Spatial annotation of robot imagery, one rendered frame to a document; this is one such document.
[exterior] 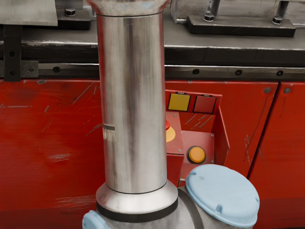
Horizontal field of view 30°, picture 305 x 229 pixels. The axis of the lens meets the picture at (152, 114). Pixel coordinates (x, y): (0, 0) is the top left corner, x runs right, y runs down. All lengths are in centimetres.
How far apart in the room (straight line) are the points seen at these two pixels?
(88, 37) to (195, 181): 67
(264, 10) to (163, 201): 95
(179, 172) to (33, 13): 47
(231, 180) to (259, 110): 79
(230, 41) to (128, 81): 84
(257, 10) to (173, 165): 55
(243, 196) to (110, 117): 25
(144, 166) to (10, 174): 93
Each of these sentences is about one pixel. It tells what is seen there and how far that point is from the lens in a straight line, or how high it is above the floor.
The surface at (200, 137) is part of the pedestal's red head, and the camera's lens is 137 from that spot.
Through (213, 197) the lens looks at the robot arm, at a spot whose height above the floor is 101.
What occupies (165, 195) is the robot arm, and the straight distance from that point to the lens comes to 78.
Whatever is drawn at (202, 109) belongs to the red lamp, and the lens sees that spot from 137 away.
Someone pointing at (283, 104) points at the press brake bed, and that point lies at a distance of 167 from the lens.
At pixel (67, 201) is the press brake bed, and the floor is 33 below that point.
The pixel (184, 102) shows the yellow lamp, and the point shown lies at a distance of 135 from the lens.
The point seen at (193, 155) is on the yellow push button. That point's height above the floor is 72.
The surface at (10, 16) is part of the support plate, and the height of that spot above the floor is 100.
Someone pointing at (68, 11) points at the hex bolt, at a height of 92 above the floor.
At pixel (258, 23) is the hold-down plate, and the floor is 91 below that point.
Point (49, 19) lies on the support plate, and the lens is 122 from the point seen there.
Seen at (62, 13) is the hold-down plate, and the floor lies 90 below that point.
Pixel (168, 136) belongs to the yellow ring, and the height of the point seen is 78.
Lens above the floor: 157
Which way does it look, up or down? 36 degrees down
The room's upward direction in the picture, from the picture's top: 11 degrees clockwise
